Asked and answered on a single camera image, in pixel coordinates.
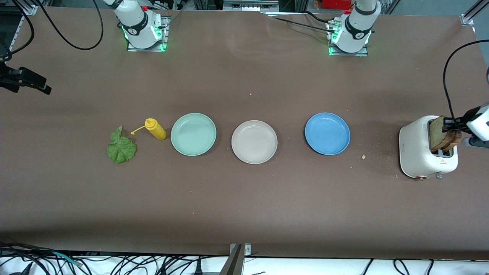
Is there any beige round plate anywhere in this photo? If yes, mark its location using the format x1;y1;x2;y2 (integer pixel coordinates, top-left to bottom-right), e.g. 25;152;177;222
231;120;278;165

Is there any teal cable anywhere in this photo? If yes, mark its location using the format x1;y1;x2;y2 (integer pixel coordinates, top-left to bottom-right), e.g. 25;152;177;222
52;251;83;267

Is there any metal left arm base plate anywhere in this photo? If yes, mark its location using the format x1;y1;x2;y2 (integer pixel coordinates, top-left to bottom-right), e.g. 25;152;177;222
328;20;369;57

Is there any black base cable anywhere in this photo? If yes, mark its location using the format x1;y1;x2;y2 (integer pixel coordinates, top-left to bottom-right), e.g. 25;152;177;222
264;11;338;34

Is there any blue round plate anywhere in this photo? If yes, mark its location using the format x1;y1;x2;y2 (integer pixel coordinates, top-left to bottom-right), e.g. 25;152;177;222
304;112;351;156

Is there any red box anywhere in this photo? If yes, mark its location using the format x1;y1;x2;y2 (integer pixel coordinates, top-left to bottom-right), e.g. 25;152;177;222
321;0;353;10

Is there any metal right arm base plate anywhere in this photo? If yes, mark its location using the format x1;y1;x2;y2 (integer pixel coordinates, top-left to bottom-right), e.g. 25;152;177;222
126;15;169;52

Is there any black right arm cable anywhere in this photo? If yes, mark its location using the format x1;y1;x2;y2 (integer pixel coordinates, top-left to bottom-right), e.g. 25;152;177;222
0;0;104;61

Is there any aluminium frame strut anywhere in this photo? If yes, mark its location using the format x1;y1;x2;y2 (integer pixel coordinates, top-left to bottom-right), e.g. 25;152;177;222
8;0;39;52
460;0;489;26

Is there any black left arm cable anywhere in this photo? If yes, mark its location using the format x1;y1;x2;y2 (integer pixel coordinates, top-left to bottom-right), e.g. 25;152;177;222
443;39;489;120

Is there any yellow mustard squeeze bottle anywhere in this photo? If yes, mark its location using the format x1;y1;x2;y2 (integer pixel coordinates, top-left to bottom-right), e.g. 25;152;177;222
131;118;167;141

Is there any brown bread slice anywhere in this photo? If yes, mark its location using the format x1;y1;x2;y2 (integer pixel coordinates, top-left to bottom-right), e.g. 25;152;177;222
445;130;462;152
429;116;449;151

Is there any metal table bracket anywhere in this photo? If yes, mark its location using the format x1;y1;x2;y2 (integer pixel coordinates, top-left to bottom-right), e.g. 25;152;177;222
219;243;253;275

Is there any white two-slot toaster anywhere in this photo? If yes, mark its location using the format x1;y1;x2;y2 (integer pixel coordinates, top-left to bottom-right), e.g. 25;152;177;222
399;115;459;181

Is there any mint green round plate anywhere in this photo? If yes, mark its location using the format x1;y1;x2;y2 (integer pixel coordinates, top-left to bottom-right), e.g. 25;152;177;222
170;113;217;157

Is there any grey equipment box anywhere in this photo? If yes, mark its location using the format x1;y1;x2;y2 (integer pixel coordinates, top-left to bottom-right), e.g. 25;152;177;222
223;0;280;12

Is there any green lettuce leaf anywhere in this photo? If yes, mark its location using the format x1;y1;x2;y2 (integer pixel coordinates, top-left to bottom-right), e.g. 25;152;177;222
106;126;137;165

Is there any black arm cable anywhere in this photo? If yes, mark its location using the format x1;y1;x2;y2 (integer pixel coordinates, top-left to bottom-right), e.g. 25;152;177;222
0;0;104;61
443;39;489;120

